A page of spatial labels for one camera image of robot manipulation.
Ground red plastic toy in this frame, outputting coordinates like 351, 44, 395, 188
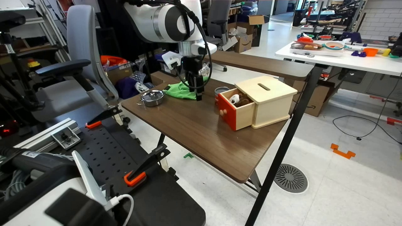
297, 35, 315, 45

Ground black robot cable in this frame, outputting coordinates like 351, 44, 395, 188
172, 0, 215, 92

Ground long orange handled black clamp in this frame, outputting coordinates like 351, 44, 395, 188
122, 143, 172, 188

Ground white angled bracket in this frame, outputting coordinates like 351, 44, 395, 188
71, 148, 111, 207

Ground cardboard box with white paper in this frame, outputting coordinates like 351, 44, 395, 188
233, 31, 255, 54

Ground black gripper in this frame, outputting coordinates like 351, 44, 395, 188
182, 55, 207, 102

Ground silver aluminium extrusion bars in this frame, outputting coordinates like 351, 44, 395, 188
13, 117, 82, 152

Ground black perforated base board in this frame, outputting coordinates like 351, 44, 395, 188
72, 119, 207, 226

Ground small yellow object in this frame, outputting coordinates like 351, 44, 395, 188
27, 59, 43, 70

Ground large flat cardboard box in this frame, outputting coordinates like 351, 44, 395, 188
292, 78, 333, 118

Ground round patterned plate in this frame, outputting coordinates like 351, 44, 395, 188
322, 40, 347, 53

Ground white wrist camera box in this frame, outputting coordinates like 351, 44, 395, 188
161, 50, 185, 71

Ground pale wooden slot box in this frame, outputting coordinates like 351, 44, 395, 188
234, 75, 299, 130

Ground white usb cable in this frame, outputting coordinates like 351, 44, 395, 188
107, 192, 137, 226

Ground dark purple bag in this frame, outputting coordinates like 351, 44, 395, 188
114, 76, 140, 100

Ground round metal floor drain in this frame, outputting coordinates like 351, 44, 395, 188
273, 163, 310, 194

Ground black floor cable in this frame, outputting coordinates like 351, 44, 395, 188
332, 76, 402, 146

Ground grey mesh office chair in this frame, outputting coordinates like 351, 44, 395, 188
202, 0, 234, 50

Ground orange plastic bowl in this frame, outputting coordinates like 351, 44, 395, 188
362, 46, 381, 58

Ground grey office chair black armrests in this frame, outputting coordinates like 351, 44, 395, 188
30, 4, 123, 128

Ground red front wooden drawer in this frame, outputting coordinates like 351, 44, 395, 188
215, 87, 258, 133

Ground white work table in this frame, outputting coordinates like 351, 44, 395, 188
274, 39, 402, 78

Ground short orange handled black clamp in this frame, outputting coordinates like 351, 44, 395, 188
84, 105, 123, 132

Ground orange floor bracket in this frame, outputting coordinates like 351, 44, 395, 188
329, 142, 358, 161

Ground brown wooden table shelf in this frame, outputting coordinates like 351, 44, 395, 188
209, 49, 315, 81

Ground black metal table leg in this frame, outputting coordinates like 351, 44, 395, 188
244, 64, 327, 226

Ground green microfibre towel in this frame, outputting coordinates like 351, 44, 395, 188
163, 80, 199, 102

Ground small open cardboard box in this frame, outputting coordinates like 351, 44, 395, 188
248, 14, 266, 26

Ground black flat device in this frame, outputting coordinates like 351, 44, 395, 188
44, 186, 119, 226

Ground small round metal bowl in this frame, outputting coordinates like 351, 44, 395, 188
140, 88, 166, 108

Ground orange plastic bin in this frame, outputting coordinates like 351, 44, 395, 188
99, 54, 130, 69

